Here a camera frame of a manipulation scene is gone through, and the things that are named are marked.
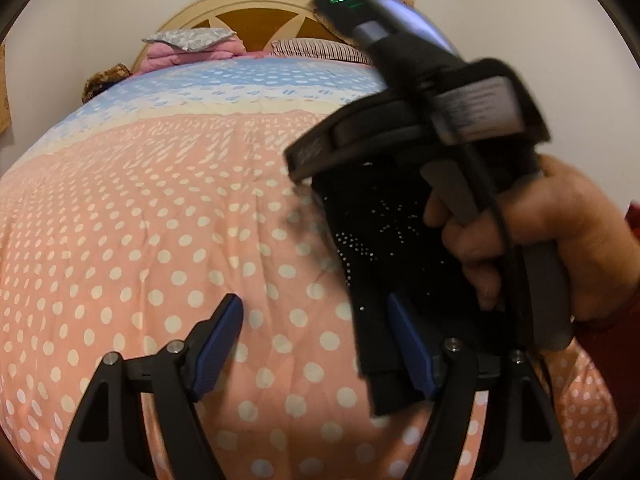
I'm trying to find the black pants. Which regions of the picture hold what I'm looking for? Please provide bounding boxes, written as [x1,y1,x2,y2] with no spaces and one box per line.
[310,160,506,416]

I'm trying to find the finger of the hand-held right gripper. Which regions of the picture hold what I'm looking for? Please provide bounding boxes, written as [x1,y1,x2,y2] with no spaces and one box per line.
[284,99,431,183]

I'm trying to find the black cable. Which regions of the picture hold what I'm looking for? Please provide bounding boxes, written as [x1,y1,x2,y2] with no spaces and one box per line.
[425,75,531,361]

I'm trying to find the pink folded blanket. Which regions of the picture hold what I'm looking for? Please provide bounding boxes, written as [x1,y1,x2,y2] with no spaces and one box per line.
[137,40,246,73]

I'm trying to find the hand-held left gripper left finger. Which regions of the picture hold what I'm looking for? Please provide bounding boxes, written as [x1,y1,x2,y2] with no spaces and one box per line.
[54,294,245,480]

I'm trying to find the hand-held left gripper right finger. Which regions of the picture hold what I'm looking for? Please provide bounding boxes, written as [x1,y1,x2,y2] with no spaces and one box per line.
[387,292,576,480]

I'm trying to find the striped pillow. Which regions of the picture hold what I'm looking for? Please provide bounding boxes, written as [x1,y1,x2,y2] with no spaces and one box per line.
[270,38,373,66]

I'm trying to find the brown patterned cushion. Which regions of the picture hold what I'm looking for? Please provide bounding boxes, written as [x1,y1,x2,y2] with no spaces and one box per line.
[81,63,132,105]

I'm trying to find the beige floral side curtain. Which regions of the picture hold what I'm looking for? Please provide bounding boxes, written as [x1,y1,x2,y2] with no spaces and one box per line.
[0,45,12,133]

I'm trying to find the person's right forearm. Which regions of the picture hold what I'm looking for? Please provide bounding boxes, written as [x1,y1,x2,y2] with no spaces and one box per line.
[570,200,640,476]

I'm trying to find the person's right hand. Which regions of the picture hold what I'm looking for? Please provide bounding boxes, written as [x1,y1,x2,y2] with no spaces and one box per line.
[424,154,640,326]

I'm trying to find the cream wooden headboard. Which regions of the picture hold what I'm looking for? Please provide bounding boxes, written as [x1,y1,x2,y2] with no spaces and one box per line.
[131,0,361,73]

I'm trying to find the polka-dot bed blanket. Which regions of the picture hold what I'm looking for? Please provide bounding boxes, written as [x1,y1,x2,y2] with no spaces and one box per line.
[0,52,621,480]

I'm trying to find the grey patterned pillow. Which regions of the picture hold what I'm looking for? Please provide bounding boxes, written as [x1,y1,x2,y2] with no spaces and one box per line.
[141,28,238,53]

